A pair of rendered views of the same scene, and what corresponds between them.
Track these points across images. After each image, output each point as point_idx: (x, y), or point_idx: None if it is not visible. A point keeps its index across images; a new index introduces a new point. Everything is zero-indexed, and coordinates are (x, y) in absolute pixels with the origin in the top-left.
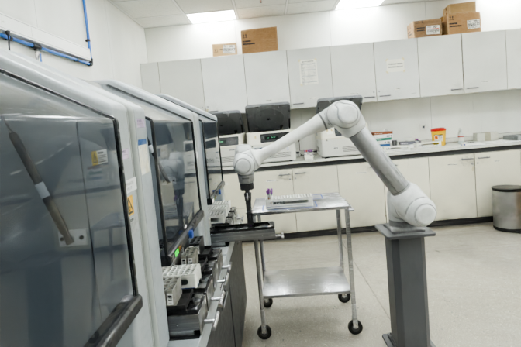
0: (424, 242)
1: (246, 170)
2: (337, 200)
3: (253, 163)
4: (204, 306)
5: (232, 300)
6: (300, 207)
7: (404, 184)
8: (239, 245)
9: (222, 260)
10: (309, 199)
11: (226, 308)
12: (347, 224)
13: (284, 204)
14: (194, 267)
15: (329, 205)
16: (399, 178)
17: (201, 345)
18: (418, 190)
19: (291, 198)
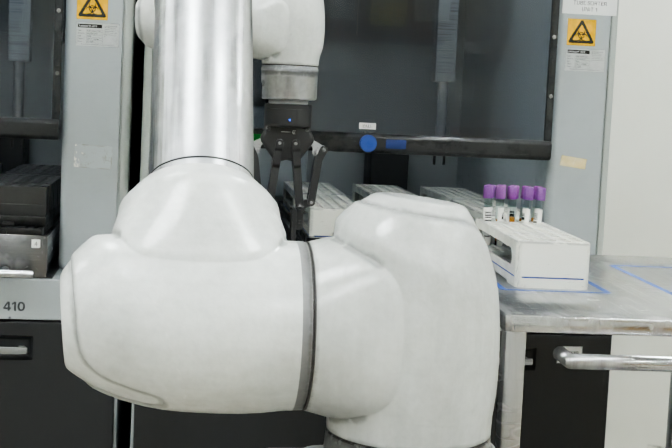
0: None
1: (137, 34)
2: (641, 312)
3: (150, 14)
4: None
5: (149, 432)
6: (498, 277)
7: (153, 157)
8: (527, 394)
9: (44, 266)
10: (513, 252)
11: (26, 393)
12: (498, 408)
13: (492, 251)
14: None
15: (515, 298)
16: (154, 121)
17: None
18: (137, 199)
19: (497, 233)
